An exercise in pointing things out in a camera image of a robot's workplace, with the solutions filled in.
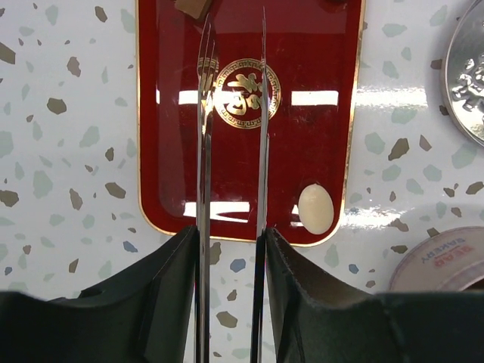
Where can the red rectangular tray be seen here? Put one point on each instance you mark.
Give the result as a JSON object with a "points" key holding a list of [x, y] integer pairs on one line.
{"points": [[312, 51]]}

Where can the round silver tin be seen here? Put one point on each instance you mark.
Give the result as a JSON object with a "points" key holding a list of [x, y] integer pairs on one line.
{"points": [[449, 261]]}

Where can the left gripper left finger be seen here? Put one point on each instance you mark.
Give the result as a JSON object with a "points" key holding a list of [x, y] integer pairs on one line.
{"points": [[140, 314]]}

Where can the caramel square chocolate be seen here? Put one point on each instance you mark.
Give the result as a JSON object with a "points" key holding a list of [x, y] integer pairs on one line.
{"points": [[197, 9]]}

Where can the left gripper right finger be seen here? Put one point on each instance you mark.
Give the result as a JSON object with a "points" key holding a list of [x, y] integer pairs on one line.
{"points": [[319, 318]]}

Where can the metal serving tongs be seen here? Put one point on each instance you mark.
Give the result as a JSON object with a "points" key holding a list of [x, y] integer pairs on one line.
{"points": [[207, 70]]}

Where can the round cream chocolate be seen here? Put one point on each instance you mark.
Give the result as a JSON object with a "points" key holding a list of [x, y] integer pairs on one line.
{"points": [[316, 209]]}

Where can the round silver tin lid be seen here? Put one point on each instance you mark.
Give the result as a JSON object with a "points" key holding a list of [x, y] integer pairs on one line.
{"points": [[462, 74]]}

